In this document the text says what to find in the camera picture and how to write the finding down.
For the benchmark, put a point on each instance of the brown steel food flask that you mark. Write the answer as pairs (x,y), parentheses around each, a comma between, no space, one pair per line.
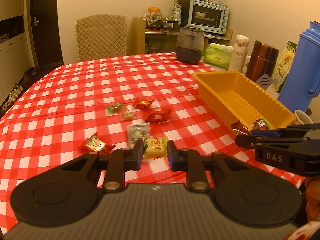
(263,60)

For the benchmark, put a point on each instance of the red gold candy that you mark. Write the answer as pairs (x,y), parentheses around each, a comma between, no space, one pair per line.
(142,103)

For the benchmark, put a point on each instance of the orange plastic tray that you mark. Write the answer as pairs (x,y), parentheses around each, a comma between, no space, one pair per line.
(233,97)

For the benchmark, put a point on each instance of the dark colourful candy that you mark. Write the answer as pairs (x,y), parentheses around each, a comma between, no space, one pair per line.
(260,125)

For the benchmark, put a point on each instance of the green tissue pack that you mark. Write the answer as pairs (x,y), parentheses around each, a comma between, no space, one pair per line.
(218,55)

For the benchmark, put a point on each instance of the white cabinet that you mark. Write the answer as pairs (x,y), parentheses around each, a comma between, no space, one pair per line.
(15,58)

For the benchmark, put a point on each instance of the wooden shelf rack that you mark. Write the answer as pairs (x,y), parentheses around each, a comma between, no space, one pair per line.
(145,41)

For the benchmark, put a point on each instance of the large red snack packet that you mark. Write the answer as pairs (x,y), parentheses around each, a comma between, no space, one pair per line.
(159,114)

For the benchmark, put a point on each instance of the orange lid candy jar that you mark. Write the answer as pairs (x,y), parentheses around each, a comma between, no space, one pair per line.
(153,18)

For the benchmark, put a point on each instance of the dark glass jar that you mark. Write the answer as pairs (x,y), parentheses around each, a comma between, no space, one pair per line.
(189,45)

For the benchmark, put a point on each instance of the white ceramic mug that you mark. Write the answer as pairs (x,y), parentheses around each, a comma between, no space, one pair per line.
(302,118)

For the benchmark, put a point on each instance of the blue thermos jug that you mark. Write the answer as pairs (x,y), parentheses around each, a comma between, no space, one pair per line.
(302,83)

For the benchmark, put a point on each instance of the right hand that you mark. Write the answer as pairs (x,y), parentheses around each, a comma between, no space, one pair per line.
(313,197)

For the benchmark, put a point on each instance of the silver nut snack packet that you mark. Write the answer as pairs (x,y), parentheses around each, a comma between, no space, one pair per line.
(137,131)

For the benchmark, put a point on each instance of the red silver candy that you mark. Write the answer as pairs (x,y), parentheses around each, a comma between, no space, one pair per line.
(96,145)

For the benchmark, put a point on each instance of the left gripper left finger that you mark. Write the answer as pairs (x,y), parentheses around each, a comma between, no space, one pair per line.
(119,162)

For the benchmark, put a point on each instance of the light blue toaster oven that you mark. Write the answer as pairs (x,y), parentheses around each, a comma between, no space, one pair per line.
(208,17)

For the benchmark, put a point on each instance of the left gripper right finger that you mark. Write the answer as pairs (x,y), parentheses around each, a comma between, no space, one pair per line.
(188,161)

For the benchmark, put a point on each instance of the red candy packet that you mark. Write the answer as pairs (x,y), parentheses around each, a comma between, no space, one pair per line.
(239,128)

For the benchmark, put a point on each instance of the dark door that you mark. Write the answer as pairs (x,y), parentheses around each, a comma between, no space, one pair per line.
(45,31)

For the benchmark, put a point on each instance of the white miffy bottle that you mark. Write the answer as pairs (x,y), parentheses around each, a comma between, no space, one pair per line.
(239,53)

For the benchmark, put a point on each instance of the red checkered tablecloth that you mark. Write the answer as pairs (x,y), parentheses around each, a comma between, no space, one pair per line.
(51,122)

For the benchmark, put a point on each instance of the yellow green snack packet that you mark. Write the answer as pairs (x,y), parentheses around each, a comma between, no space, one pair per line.
(155,147)

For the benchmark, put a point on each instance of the green wrapped candy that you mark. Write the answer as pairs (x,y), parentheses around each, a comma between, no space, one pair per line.
(114,108)

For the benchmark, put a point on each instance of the sunflower seed bag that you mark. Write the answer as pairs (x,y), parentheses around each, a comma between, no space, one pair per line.
(283,65)

